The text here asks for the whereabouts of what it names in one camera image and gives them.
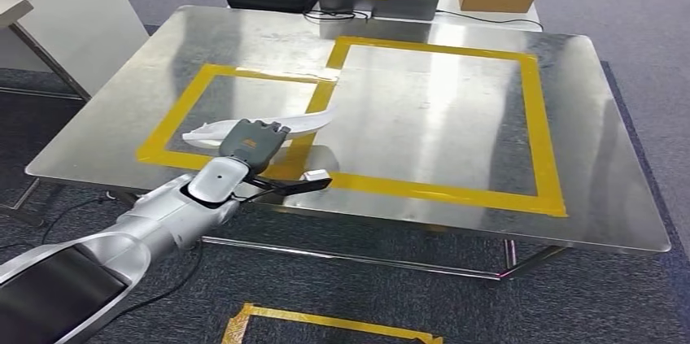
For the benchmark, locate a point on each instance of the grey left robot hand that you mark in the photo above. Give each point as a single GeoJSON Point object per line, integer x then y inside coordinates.
{"type": "Point", "coordinates": [250, 142]}

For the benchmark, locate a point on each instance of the white curved car body part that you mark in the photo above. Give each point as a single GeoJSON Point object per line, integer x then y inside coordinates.
{"type": "Point", "coordinates": [307, 123]}

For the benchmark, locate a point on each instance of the steel workbench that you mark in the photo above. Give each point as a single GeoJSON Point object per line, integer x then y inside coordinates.
{"type": "Point", "coordinates": [603, 142]}

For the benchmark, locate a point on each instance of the small yellow tape rectangle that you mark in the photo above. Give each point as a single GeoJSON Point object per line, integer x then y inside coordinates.
{"type": "Point", "coordinates": [177, 115]}

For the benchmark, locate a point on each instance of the yellow floor tape square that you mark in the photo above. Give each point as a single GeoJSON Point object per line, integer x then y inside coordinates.
{"type": "Point", "coordinates": [323, 321]}

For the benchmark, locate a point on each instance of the large yellow tape rectangle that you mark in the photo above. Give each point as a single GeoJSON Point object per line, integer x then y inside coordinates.
{"type": "Point", "coordinates": [539, 131]}

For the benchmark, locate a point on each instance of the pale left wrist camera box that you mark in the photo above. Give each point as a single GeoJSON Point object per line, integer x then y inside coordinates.
{"type": "Point", "coordinates": [316, 175]}

